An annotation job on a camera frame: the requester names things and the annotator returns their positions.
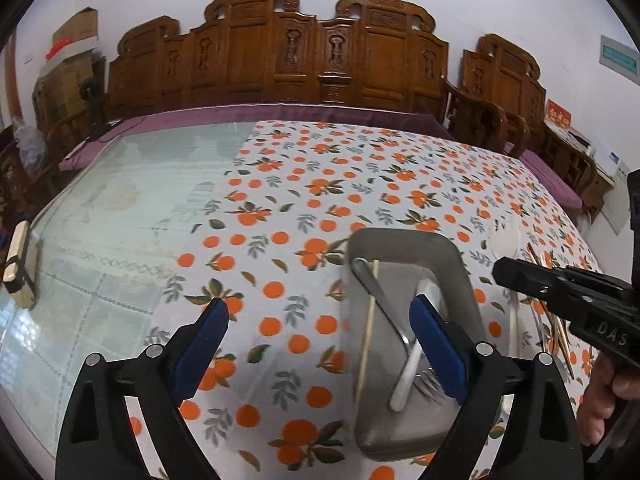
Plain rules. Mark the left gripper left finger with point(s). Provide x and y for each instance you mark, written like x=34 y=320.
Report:
x=97 y=440

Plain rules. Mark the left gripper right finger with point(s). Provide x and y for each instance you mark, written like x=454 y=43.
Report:
x=540 y=440

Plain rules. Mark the stainless steel fork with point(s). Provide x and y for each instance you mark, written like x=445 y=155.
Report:
x=400 y=394

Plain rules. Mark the grey metal tray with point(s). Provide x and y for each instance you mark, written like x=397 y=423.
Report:
x=385 y=269

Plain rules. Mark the light bamboo chopstick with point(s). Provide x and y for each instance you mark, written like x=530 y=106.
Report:
x=365 y=347

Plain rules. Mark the stainless steel spoon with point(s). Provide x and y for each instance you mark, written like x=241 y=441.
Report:
x=425 y=380

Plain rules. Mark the white ceramic spoon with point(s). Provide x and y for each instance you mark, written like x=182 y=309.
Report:
x=505 y=242

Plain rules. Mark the person's right hand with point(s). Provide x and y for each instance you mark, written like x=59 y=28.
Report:
x=605 y=388

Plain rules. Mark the dark brown wooden chopstick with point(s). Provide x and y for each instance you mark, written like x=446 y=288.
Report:
x=560 y=341

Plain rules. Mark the purple seat cushion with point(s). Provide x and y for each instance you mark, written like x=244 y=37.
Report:
x=567 y=198

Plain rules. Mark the beige black small device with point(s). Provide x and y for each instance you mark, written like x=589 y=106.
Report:
x=19 y=276

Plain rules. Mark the red greeting card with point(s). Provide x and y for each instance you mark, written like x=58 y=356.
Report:
x=557 y=116

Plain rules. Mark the carved wooden armchair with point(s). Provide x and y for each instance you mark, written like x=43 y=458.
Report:
x=498 y=73

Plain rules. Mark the orange print tablecloth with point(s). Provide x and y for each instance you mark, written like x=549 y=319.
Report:
x=277 y=400

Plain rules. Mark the cardboard box stack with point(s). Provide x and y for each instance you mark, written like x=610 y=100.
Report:
x=75 y=47

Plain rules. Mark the carved wooden bench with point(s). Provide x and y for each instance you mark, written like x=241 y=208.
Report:
x=379 y=54

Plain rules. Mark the wall sign plaque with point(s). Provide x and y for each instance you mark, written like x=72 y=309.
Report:
x=620 y=59

